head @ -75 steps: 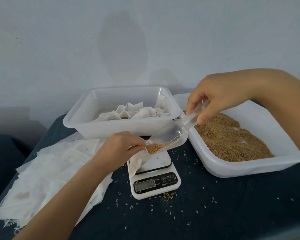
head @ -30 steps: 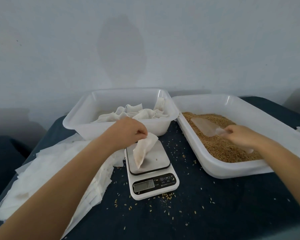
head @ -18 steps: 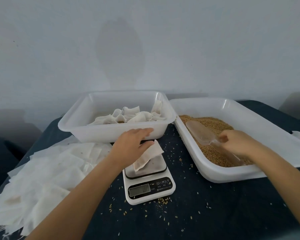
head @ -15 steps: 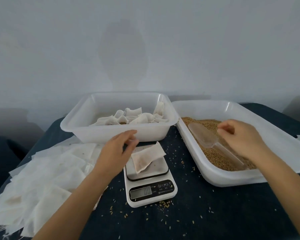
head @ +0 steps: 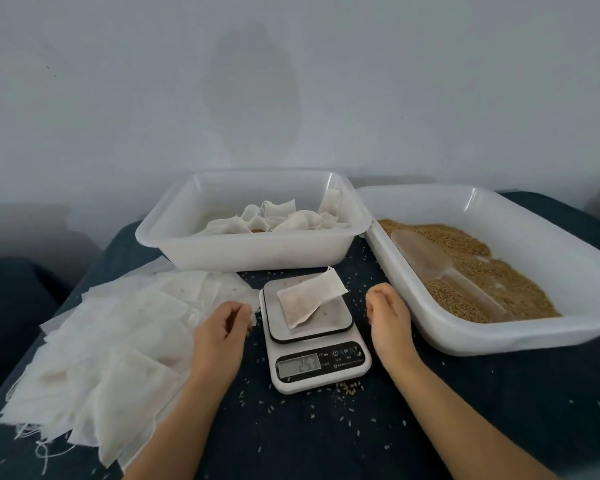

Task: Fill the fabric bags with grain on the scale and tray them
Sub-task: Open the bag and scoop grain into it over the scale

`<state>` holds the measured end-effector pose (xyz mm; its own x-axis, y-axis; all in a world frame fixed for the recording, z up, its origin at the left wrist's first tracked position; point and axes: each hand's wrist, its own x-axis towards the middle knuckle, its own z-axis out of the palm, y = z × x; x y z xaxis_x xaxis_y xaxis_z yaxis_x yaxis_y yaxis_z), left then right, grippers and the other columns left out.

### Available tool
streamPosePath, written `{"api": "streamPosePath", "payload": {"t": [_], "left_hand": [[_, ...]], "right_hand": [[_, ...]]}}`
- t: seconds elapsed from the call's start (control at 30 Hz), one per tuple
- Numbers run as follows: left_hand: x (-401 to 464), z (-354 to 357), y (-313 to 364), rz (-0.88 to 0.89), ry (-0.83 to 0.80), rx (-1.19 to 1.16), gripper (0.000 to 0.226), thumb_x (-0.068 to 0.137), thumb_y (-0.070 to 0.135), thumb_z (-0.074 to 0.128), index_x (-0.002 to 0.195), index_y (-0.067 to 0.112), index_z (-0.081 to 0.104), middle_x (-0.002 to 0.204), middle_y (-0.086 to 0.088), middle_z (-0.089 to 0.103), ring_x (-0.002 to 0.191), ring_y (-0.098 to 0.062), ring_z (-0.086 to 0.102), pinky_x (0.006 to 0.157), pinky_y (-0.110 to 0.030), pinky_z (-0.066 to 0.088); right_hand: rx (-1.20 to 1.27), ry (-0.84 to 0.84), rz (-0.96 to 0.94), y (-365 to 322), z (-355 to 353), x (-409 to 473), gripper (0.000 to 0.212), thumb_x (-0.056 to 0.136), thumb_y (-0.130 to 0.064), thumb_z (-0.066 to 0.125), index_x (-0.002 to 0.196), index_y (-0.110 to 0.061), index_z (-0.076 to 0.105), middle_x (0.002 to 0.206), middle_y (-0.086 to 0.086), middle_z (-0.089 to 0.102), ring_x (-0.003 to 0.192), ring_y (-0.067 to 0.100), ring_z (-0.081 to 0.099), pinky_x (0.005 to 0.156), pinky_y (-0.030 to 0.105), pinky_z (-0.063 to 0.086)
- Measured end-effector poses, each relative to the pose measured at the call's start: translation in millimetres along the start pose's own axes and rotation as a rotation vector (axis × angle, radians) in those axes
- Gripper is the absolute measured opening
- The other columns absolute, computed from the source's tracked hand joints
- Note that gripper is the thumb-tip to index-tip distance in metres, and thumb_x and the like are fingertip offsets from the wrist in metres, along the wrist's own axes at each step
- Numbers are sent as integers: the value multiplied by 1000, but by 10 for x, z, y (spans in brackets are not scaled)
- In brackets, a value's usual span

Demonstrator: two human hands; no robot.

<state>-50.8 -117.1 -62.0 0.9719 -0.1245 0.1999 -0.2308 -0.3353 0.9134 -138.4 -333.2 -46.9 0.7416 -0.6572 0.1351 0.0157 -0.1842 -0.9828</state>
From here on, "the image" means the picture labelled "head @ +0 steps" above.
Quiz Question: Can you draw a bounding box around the white plastic tub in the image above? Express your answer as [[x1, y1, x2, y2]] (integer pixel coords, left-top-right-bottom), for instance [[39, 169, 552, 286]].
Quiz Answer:
[[135, 169, 374, 273]]

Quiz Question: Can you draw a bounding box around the dark blue tablecloth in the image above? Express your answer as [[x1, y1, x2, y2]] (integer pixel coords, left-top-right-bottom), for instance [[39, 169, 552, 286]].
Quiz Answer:
[[0, 189, 600, 480], [0, 257, 73, 411]]

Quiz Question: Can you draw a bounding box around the white tray of grain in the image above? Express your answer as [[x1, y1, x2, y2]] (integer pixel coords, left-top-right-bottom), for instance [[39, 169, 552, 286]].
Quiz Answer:
[[358, 185, 600, 357]]

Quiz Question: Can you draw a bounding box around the person's left forearm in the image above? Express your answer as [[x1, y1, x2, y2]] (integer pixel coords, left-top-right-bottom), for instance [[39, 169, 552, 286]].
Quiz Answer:
[[122, 377, 236, 480]]

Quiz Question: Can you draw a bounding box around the clear plastic scoop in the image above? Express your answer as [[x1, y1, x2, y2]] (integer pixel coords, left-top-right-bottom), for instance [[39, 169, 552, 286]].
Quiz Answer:
[[390, 229, 509, 321]]

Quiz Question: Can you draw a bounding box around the pile of white bags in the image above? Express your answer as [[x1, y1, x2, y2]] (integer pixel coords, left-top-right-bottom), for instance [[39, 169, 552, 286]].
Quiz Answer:
[[0, 257, 263, 471]]

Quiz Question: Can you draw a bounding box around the white mesh bag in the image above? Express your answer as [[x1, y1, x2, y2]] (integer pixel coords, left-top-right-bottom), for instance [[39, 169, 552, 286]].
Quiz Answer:
[[277, 267, 350, 330]]

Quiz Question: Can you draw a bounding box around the person's right forearm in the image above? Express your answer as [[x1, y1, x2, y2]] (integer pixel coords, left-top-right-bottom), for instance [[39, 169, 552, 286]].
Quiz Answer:
[[390, 355, 561, 480]]

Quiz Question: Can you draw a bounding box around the brown grain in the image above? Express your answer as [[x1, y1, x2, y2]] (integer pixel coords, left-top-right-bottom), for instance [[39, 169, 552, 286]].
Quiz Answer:
[[378, 219, 563, 325]]

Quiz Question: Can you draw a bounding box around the person's right hand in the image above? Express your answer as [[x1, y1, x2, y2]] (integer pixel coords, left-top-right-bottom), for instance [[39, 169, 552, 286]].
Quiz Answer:
[[365, 283, 422, 374]]

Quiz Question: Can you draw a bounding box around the white digital kitchen scale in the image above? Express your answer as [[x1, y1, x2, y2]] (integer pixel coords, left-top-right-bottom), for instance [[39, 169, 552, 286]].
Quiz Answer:
[[259, 275, 373, 396]]

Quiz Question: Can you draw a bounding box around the person's left hand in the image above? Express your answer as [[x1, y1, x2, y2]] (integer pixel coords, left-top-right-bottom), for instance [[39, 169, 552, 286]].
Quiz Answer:
[[191, 301, 255, 394]]

